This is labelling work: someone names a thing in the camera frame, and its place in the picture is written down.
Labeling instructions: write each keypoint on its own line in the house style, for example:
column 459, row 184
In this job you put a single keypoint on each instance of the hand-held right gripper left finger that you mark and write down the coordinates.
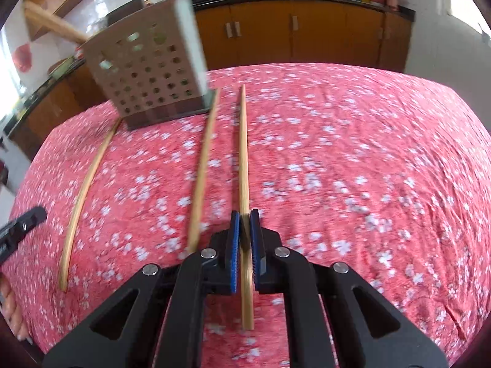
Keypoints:
column 232, row 255

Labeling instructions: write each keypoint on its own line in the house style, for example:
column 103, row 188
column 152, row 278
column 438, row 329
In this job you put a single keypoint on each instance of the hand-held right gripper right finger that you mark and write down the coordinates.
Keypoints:
column 256, row 255

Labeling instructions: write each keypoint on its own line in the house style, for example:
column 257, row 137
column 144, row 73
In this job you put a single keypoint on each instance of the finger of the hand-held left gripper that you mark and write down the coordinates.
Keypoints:
column 25, row 219

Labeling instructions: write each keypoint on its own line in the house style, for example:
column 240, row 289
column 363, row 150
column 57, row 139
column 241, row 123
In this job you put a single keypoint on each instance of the bamboo chopstick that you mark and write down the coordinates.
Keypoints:
column 82, row 207
column 243, row 161
column 205, row 153
column 53, row 25

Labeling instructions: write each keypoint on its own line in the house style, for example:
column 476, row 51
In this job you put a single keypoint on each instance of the beige perforated utensil holder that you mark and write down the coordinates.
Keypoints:
column 153, row 76

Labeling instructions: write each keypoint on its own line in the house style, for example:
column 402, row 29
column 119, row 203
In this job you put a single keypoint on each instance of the person's left hand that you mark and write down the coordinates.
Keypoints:
column 11, row 306

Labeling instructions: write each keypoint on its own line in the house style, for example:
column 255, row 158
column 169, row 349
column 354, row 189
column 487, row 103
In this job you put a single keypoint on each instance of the red floral tablecloth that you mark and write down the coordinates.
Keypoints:
column 345, row 161

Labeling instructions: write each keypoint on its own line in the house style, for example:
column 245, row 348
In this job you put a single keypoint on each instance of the green basin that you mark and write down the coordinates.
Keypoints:
column 63, row 67

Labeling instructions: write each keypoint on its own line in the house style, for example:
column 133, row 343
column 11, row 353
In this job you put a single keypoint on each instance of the red plastic bag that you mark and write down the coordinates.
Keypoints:
column 22, row 58

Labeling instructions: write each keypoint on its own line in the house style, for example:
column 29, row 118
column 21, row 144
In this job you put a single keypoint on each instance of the wooden lower cabinet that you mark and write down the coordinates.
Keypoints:
column 299, row 34

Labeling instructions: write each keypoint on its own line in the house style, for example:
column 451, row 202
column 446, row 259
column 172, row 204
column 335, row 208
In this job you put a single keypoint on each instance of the dark cutting board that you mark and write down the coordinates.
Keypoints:
column 124, row 9

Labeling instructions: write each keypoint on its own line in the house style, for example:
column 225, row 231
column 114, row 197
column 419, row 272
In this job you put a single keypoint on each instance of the window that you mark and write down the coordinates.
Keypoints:
column 466, row 4

